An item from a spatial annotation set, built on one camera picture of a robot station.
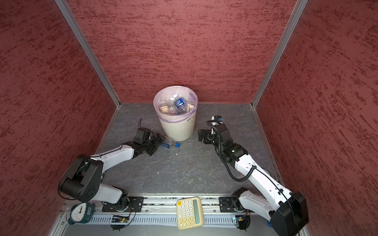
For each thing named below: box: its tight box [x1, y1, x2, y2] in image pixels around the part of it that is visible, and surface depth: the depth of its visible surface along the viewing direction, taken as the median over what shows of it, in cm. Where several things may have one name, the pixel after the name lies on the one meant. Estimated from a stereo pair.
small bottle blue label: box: [172, 93, 189, 114], surface depth 94 cm
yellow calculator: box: [176, 196, 204, 230], surface depth 71 cm
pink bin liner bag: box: [153, 85, 198, 123], surface depth 91 cm
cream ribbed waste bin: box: [158, 115, 197, 143], surface depth 91 cm
